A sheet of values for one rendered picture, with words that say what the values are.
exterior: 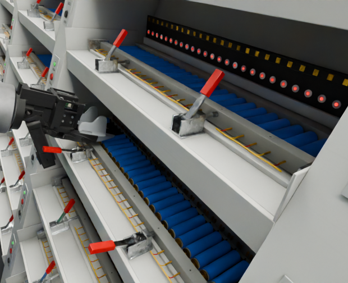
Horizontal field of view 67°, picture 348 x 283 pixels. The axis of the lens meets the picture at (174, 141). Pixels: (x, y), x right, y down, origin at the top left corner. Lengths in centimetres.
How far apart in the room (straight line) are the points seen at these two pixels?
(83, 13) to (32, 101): 26
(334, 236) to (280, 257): 5
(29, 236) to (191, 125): 76
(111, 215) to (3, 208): 97
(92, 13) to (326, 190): 63
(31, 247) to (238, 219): 78
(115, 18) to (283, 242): 64
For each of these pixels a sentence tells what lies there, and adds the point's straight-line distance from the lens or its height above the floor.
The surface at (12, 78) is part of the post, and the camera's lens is 145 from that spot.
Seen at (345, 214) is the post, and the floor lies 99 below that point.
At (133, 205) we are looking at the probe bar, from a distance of 48.
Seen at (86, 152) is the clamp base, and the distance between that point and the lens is 61.
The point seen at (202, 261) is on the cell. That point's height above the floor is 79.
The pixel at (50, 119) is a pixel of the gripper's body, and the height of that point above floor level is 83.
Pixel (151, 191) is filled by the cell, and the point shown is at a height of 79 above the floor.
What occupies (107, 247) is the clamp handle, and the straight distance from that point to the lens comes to 39.
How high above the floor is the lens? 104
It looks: 18 degrees down
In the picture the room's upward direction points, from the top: 23 degrees clockwise
